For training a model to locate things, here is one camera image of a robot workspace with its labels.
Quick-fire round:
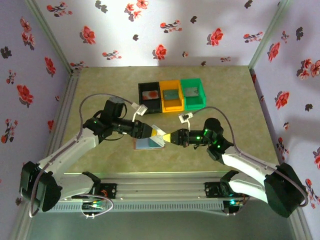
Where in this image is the slotted grey cable duct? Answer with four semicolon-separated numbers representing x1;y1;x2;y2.
33;201;225;213

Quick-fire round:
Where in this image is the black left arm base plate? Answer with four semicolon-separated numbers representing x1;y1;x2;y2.
71;183;118;200

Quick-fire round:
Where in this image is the control board with green light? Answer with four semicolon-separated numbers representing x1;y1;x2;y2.
81;199;106;211
223;198;245;208

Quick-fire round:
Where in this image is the yellow plastic bin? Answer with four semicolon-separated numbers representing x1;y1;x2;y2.
159;79;185;113

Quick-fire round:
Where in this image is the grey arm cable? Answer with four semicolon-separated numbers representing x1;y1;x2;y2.
192;106;309;217
28;93;137;220

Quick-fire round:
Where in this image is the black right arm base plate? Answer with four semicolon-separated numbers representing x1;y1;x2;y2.
204;181;251;198

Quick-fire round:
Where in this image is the teal AION VIP card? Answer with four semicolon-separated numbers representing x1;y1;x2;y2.
162;89;180;100
149;124;167;149

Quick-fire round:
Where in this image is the black plastic bin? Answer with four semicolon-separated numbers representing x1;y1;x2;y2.
137;81;163;115

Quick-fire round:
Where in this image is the grey left arm cable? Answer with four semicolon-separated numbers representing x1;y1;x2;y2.
28;93;137;220

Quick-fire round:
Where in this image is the red white card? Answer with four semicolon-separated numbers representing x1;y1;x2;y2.
141;90;159;100

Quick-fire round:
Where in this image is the grey card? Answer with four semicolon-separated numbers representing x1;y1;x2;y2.
184;86;200;98

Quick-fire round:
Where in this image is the aluminium corner post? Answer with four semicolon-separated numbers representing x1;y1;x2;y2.
24;0;74;74
248;0;292;70

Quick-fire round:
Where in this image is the aluminium frame rail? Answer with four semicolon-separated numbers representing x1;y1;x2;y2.
24;171;300;201

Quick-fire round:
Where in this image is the grey right arm cable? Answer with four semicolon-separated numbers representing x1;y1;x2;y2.
192;106;309;217

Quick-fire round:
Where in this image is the green plastic bin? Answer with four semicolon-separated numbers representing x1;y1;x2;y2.
180;78;208;111

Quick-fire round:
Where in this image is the aluminium table side rail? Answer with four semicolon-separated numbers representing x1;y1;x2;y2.
39;68;81;181

